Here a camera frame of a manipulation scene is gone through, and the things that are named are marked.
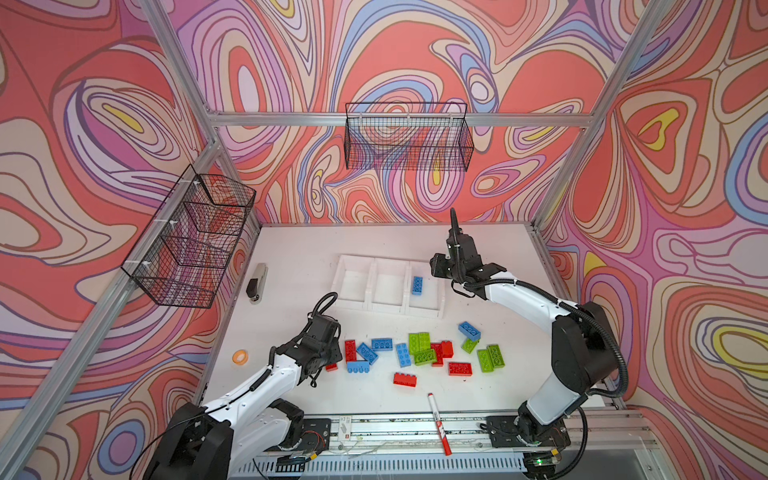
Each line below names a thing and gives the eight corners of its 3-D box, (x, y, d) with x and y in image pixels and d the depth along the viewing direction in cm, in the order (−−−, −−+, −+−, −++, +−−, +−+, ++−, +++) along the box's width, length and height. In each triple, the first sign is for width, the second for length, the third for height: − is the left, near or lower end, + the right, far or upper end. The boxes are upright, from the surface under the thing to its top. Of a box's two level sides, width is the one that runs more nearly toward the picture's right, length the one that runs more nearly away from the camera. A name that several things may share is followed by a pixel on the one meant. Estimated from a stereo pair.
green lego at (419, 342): (408, 354, 88) (409, 351, 87) (407, 335, 92) (408, 332, 91) (431, 354, 88) (432, 351, 87) (429, 335, 92) (430, 332, 91)
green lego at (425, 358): (416, 368, 85) (417, 365, 83) (412, 358, 87) (413, 354, 85) (437, 361, 86) (438, 358, 84) (432, 351, 88) (433, 348, 86)
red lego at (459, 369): (448, 375, 85) (449, 373, 83) (447, 364, 87) (448, 362, 85) (471, 375, 85) (472, 373, 83) (469, 364, 87) (470, 362, 85)
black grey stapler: (249, 304, 100) (243, 294, 96) (261, 270, 110) (255, 260, 105) (259, 304, 100) (253, 295, 96) (270, 270, 110) (264, 260, 105)
